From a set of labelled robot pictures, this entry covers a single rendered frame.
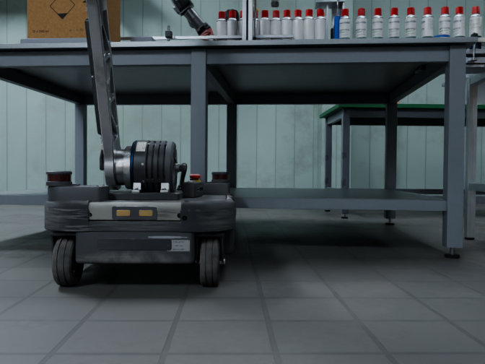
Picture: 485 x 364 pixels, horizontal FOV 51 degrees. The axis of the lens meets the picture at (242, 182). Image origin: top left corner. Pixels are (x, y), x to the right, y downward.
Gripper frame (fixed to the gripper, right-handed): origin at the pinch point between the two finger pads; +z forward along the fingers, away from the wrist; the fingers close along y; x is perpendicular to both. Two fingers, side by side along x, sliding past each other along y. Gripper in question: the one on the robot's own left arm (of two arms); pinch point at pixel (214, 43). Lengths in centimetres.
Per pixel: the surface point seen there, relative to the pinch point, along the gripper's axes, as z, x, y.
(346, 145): 83, -32, 115
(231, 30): 1.4, -9.8, -3.1
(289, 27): 17.7, -31.4, -2.9
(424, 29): 58, -78, -3
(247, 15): 4.3, -18.3, -16.1
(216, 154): 13, 58, 287
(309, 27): 24.0, -38.8, -3.1
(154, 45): -2, 21, -47
